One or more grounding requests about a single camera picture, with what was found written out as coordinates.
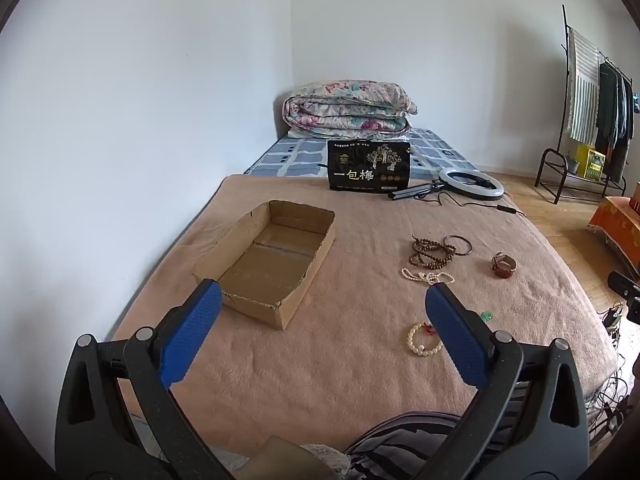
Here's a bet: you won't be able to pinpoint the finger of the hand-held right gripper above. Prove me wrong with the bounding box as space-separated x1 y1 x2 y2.
607 270 640 302

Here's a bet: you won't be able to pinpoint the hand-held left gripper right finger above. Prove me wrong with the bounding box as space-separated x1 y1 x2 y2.
412 282 591 480

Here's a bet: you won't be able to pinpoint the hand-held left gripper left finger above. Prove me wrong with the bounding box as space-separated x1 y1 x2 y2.
55 280 236 480

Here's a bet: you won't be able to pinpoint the red cord with green pendant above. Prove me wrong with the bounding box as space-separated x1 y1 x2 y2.
424 311 493 335

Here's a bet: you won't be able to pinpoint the white bead bracelet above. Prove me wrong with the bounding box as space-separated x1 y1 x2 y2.
407 322 443 357

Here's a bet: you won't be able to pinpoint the white pearl necklace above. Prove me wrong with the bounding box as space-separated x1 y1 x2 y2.
401 267 456 287

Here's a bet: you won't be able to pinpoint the brown wooden bead necklace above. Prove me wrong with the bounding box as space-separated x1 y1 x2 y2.
409 234 458 268

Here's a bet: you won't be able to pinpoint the cardboard box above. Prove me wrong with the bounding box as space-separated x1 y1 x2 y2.
192 200 337 331

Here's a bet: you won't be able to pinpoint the person's left forearm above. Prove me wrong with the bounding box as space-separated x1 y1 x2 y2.
250 435 351 480

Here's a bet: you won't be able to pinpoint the orange cloth covered table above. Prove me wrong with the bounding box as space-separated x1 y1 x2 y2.
587 195 640 281

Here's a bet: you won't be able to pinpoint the person's striped clothing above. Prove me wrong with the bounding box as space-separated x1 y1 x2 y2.
342 382 531 480

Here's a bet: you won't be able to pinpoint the yellow box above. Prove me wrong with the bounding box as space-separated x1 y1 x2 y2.
575 144 607 181

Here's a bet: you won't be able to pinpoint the black folded tripod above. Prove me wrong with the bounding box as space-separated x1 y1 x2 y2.
387 177 493 202

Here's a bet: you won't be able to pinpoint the dark hanging clothes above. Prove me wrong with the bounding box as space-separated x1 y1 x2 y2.
595 60 636 181

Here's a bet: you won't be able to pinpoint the black printed packet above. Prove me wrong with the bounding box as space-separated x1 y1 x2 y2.
327 140 412 192

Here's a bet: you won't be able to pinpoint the striped hanging towel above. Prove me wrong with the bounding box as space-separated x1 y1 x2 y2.
566 27 601 145

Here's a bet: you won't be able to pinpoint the blue plaid bed sheet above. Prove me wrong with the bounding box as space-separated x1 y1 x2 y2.
244 127 483 178

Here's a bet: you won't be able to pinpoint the black metal clothes rack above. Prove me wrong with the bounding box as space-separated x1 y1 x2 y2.
535 5 640 205

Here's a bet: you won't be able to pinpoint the folded floral quilt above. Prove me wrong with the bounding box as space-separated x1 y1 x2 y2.
282 79 418 138

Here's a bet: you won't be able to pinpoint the tangle of black floor cables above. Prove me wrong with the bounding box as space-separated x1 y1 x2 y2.
590 300 640 453

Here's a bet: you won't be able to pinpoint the black ring light cable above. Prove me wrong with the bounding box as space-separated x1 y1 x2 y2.
415 190 526 218

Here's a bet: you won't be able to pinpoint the white ring light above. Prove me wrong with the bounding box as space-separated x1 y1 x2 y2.
439 167 505 200

